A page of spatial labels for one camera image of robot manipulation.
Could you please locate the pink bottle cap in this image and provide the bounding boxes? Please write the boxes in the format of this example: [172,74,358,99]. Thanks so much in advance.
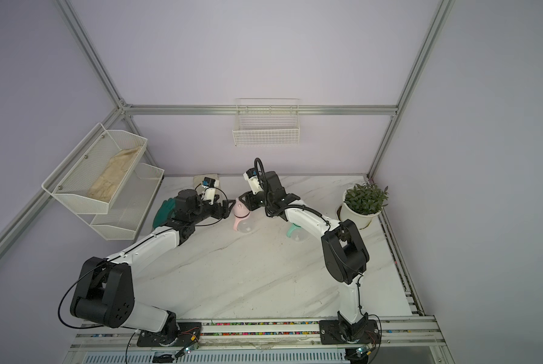
[232,198,250,219]

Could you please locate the clear baby bottle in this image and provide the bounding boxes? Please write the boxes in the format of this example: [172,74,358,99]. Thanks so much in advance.
[236,219,256,234]

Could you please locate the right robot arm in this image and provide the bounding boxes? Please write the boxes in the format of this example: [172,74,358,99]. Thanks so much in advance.
[240,168,369,330]

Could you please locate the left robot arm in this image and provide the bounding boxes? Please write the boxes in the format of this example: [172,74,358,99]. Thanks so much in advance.
[64,187,236,340]

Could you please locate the beige glove green fingertips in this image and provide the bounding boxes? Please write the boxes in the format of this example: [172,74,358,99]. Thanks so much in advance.
[193,174,220,187]

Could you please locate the green rubber glove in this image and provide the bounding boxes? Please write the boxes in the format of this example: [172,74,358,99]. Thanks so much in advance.
[153,198,176,229]

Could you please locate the lower white mesh shelf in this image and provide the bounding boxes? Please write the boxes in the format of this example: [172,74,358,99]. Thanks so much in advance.
[90,162,164,241]

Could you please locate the white mesh shelf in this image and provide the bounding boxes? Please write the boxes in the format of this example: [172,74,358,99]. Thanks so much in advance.
[90,162,164,241]
[42,124,147,215]

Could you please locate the potted green plant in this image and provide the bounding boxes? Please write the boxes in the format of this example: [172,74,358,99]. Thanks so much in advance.
[338,183,388,231]

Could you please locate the beige glove in shelf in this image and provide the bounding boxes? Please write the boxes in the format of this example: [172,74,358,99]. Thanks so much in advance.
[87,147,142,203]

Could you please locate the upper white mesh shelf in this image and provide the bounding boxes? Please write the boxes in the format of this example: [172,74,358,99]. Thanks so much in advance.
[42,124,147,215]

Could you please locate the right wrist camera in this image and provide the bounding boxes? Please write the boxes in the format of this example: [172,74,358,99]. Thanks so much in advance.
[244,168,262,195]

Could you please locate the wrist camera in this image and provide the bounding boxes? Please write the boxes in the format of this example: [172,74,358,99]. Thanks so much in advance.
[201,179,218,205]
[244,168,262,195]

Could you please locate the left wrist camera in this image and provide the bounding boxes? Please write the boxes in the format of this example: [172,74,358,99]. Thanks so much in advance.
[201,179,218,205]

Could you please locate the white wire wall basket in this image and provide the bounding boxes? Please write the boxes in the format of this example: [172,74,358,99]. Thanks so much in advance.
[232,98,300,147]

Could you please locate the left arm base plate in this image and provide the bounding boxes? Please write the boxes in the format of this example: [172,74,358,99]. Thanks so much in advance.
[137,322,203,347]

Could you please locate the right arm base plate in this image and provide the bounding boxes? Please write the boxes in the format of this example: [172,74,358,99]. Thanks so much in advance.
[319,318,382,344]

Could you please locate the aluminium front rail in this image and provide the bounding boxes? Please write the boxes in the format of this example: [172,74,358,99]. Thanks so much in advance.
[69,315,447,351]

